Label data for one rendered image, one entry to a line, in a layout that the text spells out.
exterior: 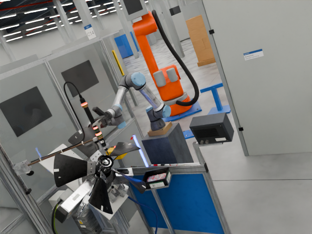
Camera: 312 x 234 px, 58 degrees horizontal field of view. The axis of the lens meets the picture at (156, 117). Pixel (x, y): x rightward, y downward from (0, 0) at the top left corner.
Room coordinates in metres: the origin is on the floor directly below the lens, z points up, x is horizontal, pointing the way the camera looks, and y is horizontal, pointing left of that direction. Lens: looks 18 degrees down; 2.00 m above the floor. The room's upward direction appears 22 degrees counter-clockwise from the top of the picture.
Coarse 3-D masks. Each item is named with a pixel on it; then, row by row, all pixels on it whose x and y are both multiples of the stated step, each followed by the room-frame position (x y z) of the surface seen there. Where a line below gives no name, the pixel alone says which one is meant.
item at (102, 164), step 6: (102, 156) 1.91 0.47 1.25; (108, 156) 1.92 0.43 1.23; (96, 162) 1.89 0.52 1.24; (102, 162) 1.86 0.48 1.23; (108, 162) 1.89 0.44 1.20; (96, 168) 1.88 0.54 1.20; (102, 168) 1.84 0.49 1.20; (108, 168) 1.84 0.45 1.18; (96, 174) 1.88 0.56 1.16; (108, 174) 1.91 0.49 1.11
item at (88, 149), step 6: (78, 132) 2.11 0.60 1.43; (84, 132) 2.11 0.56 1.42; (90, 132) 2.10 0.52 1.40; (72, 138) 2.09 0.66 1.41; (78, 138) 2.08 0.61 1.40; (84, 138) 2.07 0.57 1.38; (90, 138) 2.06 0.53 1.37; (72, 144) 2.06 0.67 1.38; (84, 144) 2.04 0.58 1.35; (90, 144) 2.03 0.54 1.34; (96, 144) 2.02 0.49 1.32; (84, 150) 2.02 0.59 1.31; (90, 150) 2.00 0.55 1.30; (96, 150) 1.99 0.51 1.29; (90, 156) 1.98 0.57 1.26
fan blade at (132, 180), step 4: (120, 172) 1.87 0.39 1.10; (124, 176) 1.84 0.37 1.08; (128, 176) 1.89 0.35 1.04; (128, 180) 1.81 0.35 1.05; (132, 180) 1.85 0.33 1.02; (136, 180) 1.92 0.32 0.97; (140, 180) 1.96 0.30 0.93; (136, 184) 1.82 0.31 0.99; (140, 184) 1.86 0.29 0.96; (144, 184) 1.90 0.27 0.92; (136, 188) 1.77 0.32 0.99; (140, 188) 1.79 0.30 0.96; (144, 188) 1.83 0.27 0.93; (140, 192) 1.75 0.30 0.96
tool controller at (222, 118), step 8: (224, 112) 1.82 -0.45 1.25; (192, 120) 1.94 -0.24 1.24; (200, 120) 1.89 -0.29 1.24; (208, 120) 1.84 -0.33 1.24; (216, 120) 1.79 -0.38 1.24; (224, 120) 1.77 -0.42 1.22; (192, 128) 1.88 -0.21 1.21; (200, 128) 1.84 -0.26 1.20; (208, 128) 1.81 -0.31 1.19; (216, 128) 1.78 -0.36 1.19; (224, 128) 1.75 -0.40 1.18; (232, 128) 1.84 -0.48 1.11; (200, 136) 1.88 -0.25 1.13; (208, 136) 1.84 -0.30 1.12; (216, 136) 1.81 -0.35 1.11; (224, 136) 1.78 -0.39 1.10; (232, 136) 1.80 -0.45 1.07
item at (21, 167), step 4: (16, 164) 2.01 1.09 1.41; (20, 164) 1.97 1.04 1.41; (24, 164) 1.97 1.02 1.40; (12, 168) 1.98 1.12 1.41; (16, 168) 1.97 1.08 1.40; (20, 168) 1.97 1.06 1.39; (24, 168) 1.97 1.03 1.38; (28, 168) 1.98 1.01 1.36; (16, 172) 1.97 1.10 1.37; (20, 172) 1.97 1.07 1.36; (24, 172) 1.97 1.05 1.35
